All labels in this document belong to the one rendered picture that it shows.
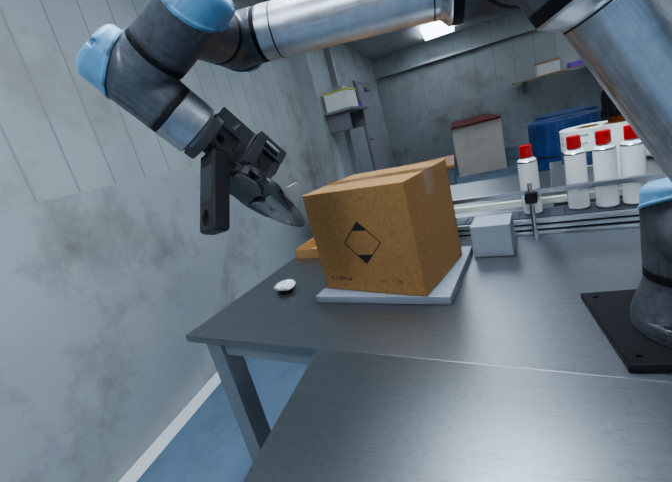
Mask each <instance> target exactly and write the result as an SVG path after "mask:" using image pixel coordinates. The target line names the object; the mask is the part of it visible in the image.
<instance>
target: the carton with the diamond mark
mask: <svg viewBox="0 0 672 482"><path fill-rule="evenodd" d="M302 198H303V201H304V205H305V209H306V212H307V216H308V219H309V223H310V226H311V230H312V233H313V237H314V240H315V244H316V247H317V251H318V254H319V258H320V261H321V265H322V268H323V272H324V275H325V279H326V282H327V286H328V288H332V289H344V290H355V291H367V292H379V293H390V294H402V295H413V296H425V297H426V296H428V295H429V294H430V293H431V291H432V290H433V289H434V288H435V287H436V286H437V284H438V283H439V282H440V281H441V280H442V279H443V277H444V276H445V275H446V274H447V273H448V271H449V270H450V269H451V268H452V267H453V266H454V264H455V263H456V262H457V261H458V260H459V259H460V257H461V256H462V249H461V244H460V238H459V233H458V227H457V222H456V216H455V211H454V205H453V199H452V194H451V188H450V183H449V177H448V172H447V166H446V161H445V159H440V160H434V161H428V162H423V163H417V164H411V165H405V166H400V167H394V168H388V169H382V170H377V171H371V172H365V173H359V174H354V175H351V176H348V177H346V178H344V179H341V180H339V181H336V182H333V183H331V184H328V185H326V186H324V187H322V188H320V189H317V190H315V191H312V192H310V193H308V194H305V195H303V196H302Z"/></svg>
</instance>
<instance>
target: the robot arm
mask: <svg viewBox="0 0 672 482"><path fill-rule="evenodd" d="M520 11H523V12H524V14H525V15H526V17H527V18H528V19H529V20H530V22H531V23H532V24H533V26H534V27H535V28H536V30H537V31H557V32H560V33H563V35H564V36H565V37H566V39H567V40H568V41H569V43H570V44H571V46H572V47H573V48H574V50H575V51H576V52H577V54H578V55H579V57H580V58H581V59H582V61H583V62H584V63H585V65H586V66H587V67H588V69H589V70H590V72H591V73H592V74H593V76H594V77H595V78H596V80H597V81H598V83H599V84H600V85H601V87H602V88H603V89H604V91H605V92H606V94H607V95H608V96H609V98H610V99H611V100H612V102H613V103H614V104H615V106H616V107H617V109H618V110H619V111H620V113H621V114H622V115H623V117H624V118H625V120H626V121H627V122H628V124H629V125H630V126H631V128H632V129H633V131H634V132H635V133H636V135H637V136H638V137H639V139H640V140H641V141H642V143H643V144H644V146H645V147H646V148H647V150H648V151H649V152H650V154H651V155H652V157H653V158H654V159H655V161H656V162H657V163H658V165H659V166H660V168H661V169H662V170H663V172H664V173H665V174H666V176H667V178H663V179H659V180H655V181H652V182H649V183H647V184H645V185H644V186H643V187H642V188H641V189H640V192H639V206H637V210H639V219H640V240H641V260H642V278H641V280H640V283H639V285H638V287H637V290H636V292H635V294H634V297H633V299H632V302H631V304H630V321H631V324H632V325H633V327H634V328H635V329H636V330H637V331H638V332H639V333H641V334H642V335H644V336H645V337H647V338H649V339H650V340H653V341H655V342H657V343H659V344H662V345H665V346H667V347H671V348H672V0H270V1H266V2H263V3H259V4H256V5H254V6H249V7H245V8H242V9H239V10H235V6H234V3H233V1H232V0H147V2H146V3H145V5H144V6H143V7H142V9H141V10H140V12H139V13H138V15H137V16H136V17H135V19H134V20H133V22H132V23H131V24H130V26H129V27H128V28H127V29H125V31H124V30H121V29H119V28H118V27H117V26H115V25H113V24H106V25H104V26H102V27H101V28H99V29H98V30H97V31H96V32H95V33H94V34H93V35H92V36H91V37H90V39H89V40H88V41H87V42H86V43H85V44H84V45H83V47H82V48H81V50H80V51H79V53H78V55H77V58H76V62H75V65H76V69H77V71H78V73H79V74H80V75H81V76H82V77H83V78H85V79H86V80H87V81H88V82H90V83H91V84H92V85H93V86H95V87H96V88H97V89H98V90H100V91H101V92H102V93H103V95H104V96H105V97H106V98H107V99H109V100H112V101H114V102H115V103H116V104H118V105H119V106H120V107H122V108H123V109H124V110H126V111H127V112H128V113H130V114H131V115H132V116H134V117H135V118H136V119H138V120H139V121H140V122H142V123H143V124H144V125H146V126H147V127H148V128H150V129H151V130H152V131H154V132H156V134H158V135H159V136H160V137H162V138H163V139H164V140H166V141H167V142H168V143H170V144H171V145H172V146H174V147H175V148H176V149H178V150H179V151H183V150H185V152H184V153H185V154H186V155H188V156H189V157H190V158H192V159H194V158H195V157H197V156H198V155H199V154H200V153H201V152H202V151H203V152H204V153H205V155H204V156H203V157H201V166H200V232H201V233H202V234H204V235H216V234H219V233H222V232H225V231H228V230H229V228H230V194H231V195H232V196H234V197H235V198H237V199H238V200H239V201H240V202H241V203H242V204H244V205H245V206H246V207H248V208H250V209H251V210H253V211H255V212H257V213H259V214H261V215H263V216H265V217H267V218H268V217H269V218H271V219H273V220H275V221H278V222H280V223H283V224H286V225H289V226H295V227H302V226H304V225H305V220H304V217H303V216H302V214H301V213H300V210H299V209H300V203H301V198H302V193H303V189H302V186H301V185H300V184H299V183H297V182H294V183H292V184H291V185H289V186H285V185H283V184H282V183H281V182H279V181H274V180H272V179H271V178H272V177H273V176H274V175H275V174H276V172H277V170H278V169H279V167H280V165H279V164H282V162H283V160H284V158H285V156H286V154H287V153H286V152H285V151H284V150H283V149H282V148H281V147H279V146H278V145H277V144H276V143H275V142H274V141H273V140H272V139H271V138H269V137H268V136H267V135H266V134H265V133H264V132H263V131H261V132H259V133H258V134H255V133H254V132H253V131H251V130H250V129H249V128H248V127H247V126H246V125H245V124H244V123H242V122H241V121H240V120H239V119H238V118H237V117H236V116H235V115H233V114H232V113H231V112H230V111H229V110H228V109H227V108H225V107H223V108H222V109H221V111H220V112H219V113H217V114H215V115H214V109H212V108H211V107H210V106H209V105H208V104H207V103H205V102H204V101H203V100H202V99H201V98H200V97H198V96H197V95H196V94H195V93H194V92H193V91H190V89H189V88H188V87H186V86H185V85H184V84H183V83H182V82H181V81H180V80H181V78H183V77H184V76H185V75H186V74H187V73H188V71H189V70H190V69H191V68H192V67H193V65H194V64H195V63H196V62H197V61H198V60H201V61H204V62H208V63H211V64H215V65H219V66H222V67H225V68H227V69H229V70H232V71H235V72H251V71H254V70H256V69H258V68H259V67H260V66H261V65H262V64H263V63H266V62H269V61H274V60H278V59H282V58H287V57H291V56H295V55H299V54H303V53H307V52H311V51H315V50H320V49H324V48H328V47H332V46H336V45H340V44H344V43H348V42H353V41H357V40H361V39H365V38H369V37H373V36H377V35H381V34H386V33H390V32H394V31H398V30H402V29H406V28H410V27H414V26H419V25H423V24H427V23H431V22H435V21H442V22H443V23H444V24H446V25H447V26H448V27H450V26H454V25H459V24H463V23H468V22H473V21H478V20H483V19H488V18H493V17H499V16H504V15H509V14H513V13H517V12H520ZM189 91H190V92H189ZM267 140H268V141H269V142H270V143H272V144H273V145H274V146H275V147H276V148H277V149H278V150H279V151H280V152H279V153H278V152H277V151H276V150H275V149H273V148H272V147H271V146H270V145H269V144H268V143H267V142H266V141H267Z"/></svg>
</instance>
